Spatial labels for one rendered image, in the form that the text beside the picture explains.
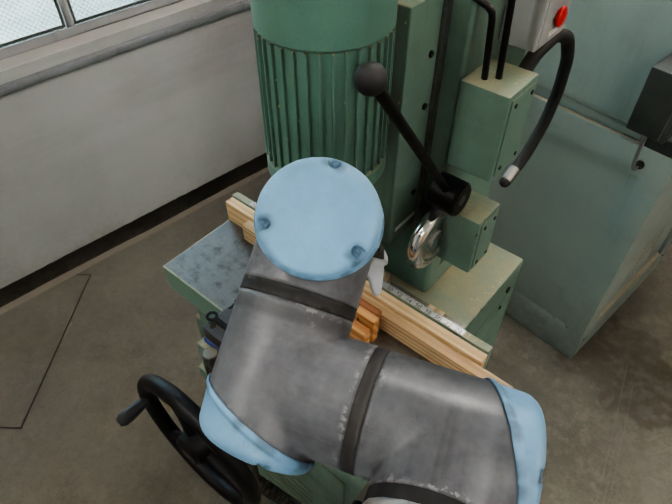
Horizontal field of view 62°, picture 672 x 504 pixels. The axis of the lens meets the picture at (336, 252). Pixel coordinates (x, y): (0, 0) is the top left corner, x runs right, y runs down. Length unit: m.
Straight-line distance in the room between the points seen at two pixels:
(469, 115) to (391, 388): 0.58
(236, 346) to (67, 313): 2.01
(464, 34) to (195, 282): 0.64
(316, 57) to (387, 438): 0.45
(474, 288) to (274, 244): 0.88
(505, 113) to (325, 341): 0.54
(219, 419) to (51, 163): 1.89
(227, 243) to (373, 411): 0.83
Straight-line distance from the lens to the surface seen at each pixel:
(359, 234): 0.38
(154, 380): 0.95
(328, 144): 0.74
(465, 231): 0.98
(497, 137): 0.88
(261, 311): 0.39
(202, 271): 1.12
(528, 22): 0.91
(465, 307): 1.20
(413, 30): 0.79
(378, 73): 0.59
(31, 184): 2.25
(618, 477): 2.04
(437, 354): 0.96
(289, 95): 0.72
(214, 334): 0.90
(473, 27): 0.85
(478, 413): 0.38
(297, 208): 0.39
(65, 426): 2.11
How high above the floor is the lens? 1.72
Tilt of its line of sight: 46 degrees down
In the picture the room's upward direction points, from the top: straight up
